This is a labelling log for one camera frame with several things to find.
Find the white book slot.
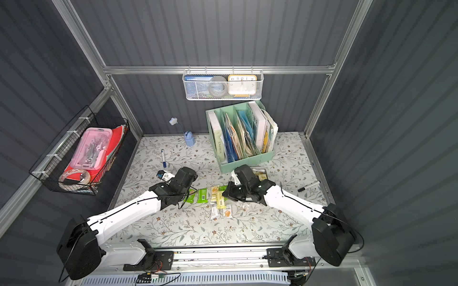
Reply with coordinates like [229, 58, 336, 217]
[208, 111, 227, 163]
[248, 101, 267, 153]

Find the yellow white alarm clock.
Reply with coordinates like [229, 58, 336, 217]
[227, 75, 258, 97]

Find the green file organizer box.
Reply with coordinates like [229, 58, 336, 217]
[206, 101, 279, 174]

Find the black wire side basket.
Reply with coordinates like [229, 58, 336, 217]
[29, 106, 130, 195]

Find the white cookie storage box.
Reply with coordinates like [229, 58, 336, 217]
[251, 167, 268, 181]

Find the white book right slot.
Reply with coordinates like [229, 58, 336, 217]
[248, 101, 267, 153]

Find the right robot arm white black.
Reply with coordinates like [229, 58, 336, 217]
[223, 164, 357, 267]

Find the white cookie packet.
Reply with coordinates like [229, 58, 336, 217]
[222, 205, 233, 218]

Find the grey tape roll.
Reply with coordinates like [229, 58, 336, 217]
[208, 76, 228, 98]

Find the black marker pen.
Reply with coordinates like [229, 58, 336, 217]
[298, 181, 320, 193]

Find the blue white marker pen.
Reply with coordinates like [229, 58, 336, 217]
[161, 149, 167, 168]

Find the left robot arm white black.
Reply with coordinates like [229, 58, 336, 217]
[57, 167, 198, 280]

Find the yellow cookie packet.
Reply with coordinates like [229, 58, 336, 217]
[211, 185, 219, 202]

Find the white wire wall basket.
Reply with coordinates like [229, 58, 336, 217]
[182, 70, 264, 101]

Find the pink plastic tool box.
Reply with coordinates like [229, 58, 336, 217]
[70, 128, 113, 170]

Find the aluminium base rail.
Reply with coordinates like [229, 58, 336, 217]
[71, 244, 366, 286]

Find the yellow packet second row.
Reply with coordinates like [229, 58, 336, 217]
[217, 191, 225, 210]

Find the clear tape roll in basket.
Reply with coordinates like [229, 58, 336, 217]
[58, 169, 91, 185]

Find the white book left slot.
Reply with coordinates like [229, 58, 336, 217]
[208, 111, 227, 163]

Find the blue box in basket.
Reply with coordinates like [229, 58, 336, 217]
[183, 75, 213, 100]

